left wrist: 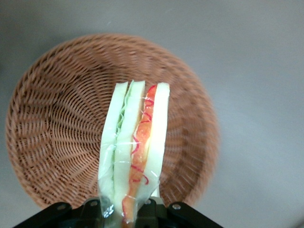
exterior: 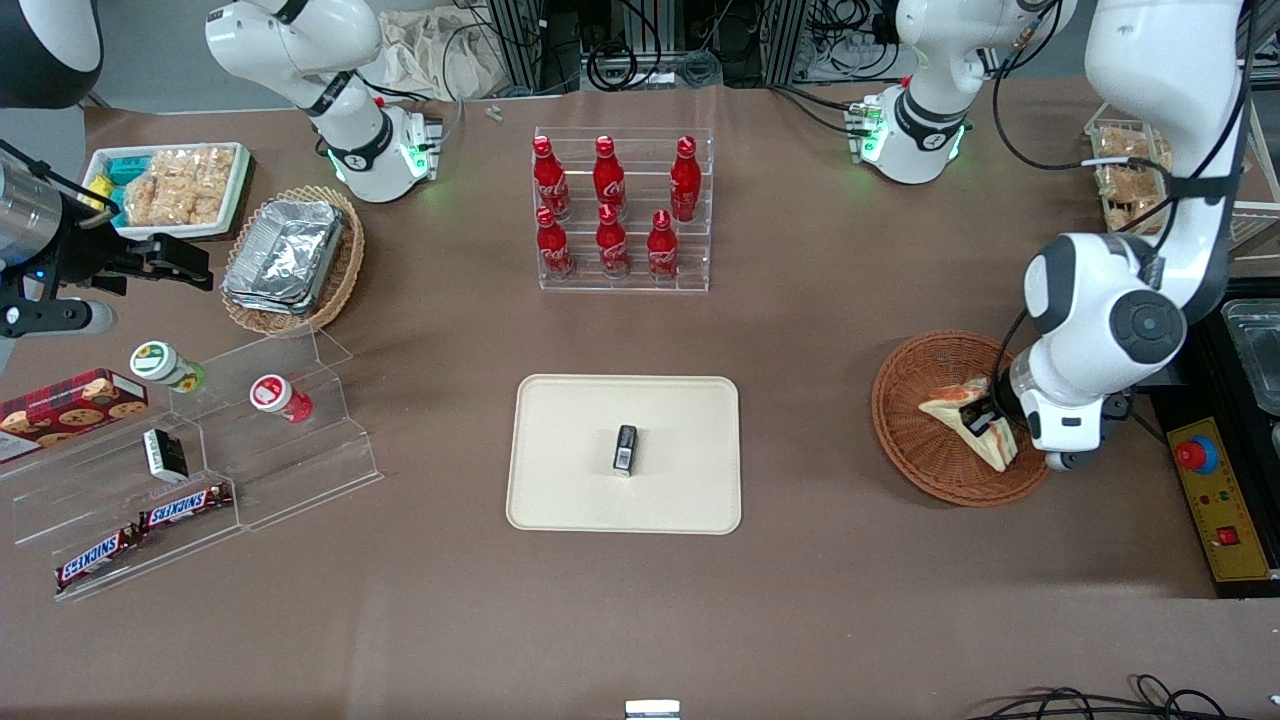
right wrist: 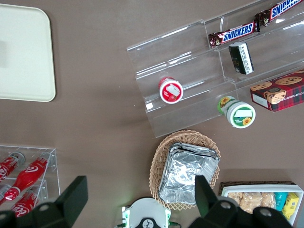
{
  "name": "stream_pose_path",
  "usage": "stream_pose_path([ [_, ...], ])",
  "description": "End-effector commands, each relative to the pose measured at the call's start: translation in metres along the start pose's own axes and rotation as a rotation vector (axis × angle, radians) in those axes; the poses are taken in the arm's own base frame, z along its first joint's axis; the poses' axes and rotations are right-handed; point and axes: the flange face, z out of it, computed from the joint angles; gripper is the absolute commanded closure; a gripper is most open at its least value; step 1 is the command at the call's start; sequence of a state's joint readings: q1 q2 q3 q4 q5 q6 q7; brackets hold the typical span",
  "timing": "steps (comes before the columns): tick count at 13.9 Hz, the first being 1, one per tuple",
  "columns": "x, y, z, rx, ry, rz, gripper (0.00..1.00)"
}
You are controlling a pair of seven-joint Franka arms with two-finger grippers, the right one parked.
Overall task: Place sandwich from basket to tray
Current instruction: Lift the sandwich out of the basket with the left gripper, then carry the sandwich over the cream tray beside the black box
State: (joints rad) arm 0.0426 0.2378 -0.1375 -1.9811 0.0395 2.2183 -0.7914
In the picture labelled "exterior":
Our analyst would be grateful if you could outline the clear acrylic bottle rack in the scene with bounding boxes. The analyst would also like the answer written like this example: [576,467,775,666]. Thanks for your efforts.
[533,127,714,293]

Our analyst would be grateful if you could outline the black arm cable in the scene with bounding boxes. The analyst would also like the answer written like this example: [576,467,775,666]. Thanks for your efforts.
[992,305,1037,403]

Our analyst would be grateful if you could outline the small black white carton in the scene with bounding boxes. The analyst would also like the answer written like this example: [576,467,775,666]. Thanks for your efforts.
[142,428,190,485]

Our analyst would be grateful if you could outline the clear acrylic stepped display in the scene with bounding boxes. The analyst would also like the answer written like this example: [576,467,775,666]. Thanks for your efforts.
[0,328,385,603]

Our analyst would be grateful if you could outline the black base cables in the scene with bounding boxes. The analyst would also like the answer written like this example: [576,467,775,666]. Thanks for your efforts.
[768,82,867,137]

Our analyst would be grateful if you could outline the stack of foil trays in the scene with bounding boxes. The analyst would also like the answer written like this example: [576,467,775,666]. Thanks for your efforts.
[221,199,347,317]

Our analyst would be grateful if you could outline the rice cracker bag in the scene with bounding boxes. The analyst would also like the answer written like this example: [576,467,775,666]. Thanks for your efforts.
[148,147,237,189]
[124,176,223,227]

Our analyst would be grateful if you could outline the yellow emergency stop box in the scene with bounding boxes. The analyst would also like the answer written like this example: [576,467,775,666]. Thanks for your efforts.
[1166,416,1277,584]

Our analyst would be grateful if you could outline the red cola bottle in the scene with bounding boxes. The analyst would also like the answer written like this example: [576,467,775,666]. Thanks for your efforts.
[532,135,572,222]
[535,206,577,282]
[646,209,682,283]
[595,204,632,280]
[592,135,628,216]
[669,135,703,224]

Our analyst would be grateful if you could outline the white wire basket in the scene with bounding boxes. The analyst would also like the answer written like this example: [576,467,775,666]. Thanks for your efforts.
[1084,100,1280,243]

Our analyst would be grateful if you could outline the red lidded drink cup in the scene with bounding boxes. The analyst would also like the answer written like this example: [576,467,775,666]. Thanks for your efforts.
[249,374,315,425]

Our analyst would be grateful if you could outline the brown wicker basket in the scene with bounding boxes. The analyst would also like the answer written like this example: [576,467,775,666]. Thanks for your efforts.
[871,331,1053,508]

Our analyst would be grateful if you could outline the green lidded drink cup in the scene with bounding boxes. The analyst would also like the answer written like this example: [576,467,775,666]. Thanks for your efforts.
[130,341,208,394]

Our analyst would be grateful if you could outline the light tan wicker basket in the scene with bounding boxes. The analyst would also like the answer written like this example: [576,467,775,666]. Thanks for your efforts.
[220,185,366,338]

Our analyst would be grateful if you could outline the clear plastic container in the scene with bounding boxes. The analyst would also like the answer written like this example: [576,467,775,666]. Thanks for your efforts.
[1221,297,1280,415]

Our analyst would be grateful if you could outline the white rectangular snack tray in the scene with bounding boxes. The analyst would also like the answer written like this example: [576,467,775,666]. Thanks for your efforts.
[80,142,252,242]

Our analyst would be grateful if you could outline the snickers chocolate bar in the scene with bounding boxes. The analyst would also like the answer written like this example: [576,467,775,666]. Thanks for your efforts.
[54,524,144,592]
[137,483,234,532]

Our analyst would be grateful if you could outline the red cookie box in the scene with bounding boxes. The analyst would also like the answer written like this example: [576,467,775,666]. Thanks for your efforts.
[0,369,150,464]

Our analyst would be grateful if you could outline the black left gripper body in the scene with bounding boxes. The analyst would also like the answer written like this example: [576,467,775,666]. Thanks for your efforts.
[988,372,1033,443]

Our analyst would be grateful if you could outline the clear bag of crackers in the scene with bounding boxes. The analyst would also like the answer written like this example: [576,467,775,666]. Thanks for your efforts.
[1096,127,1173,168]
[1098,165,1169,235]

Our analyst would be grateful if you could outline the black floor cables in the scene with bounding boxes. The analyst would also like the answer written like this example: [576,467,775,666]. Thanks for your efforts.
[965,674,1280,720]

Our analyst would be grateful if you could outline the triangular sandwich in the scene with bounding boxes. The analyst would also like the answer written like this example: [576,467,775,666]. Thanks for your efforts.
[918,377,1020,473]

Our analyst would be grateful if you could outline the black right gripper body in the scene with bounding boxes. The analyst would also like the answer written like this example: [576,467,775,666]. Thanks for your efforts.
[44,214,167,299]

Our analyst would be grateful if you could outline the cream plastic tray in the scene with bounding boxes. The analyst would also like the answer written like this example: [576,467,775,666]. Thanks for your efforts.
[506,374,742,535]

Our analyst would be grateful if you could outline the beige cloth bag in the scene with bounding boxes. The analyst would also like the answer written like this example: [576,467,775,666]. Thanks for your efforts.
[374,8,513,102]

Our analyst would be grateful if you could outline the aluminium frame rack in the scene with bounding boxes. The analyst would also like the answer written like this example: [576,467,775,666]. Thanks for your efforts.
[484,0,901,97]

